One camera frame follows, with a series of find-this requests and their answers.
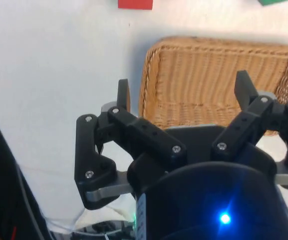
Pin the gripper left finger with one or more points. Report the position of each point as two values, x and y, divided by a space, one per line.
133 130

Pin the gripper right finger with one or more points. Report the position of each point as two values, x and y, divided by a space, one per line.
246 125

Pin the wicker basket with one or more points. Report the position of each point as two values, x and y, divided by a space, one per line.
196 82

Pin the red cube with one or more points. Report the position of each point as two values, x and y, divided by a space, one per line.
135 3

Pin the green block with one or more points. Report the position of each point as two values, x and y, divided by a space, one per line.
273 2

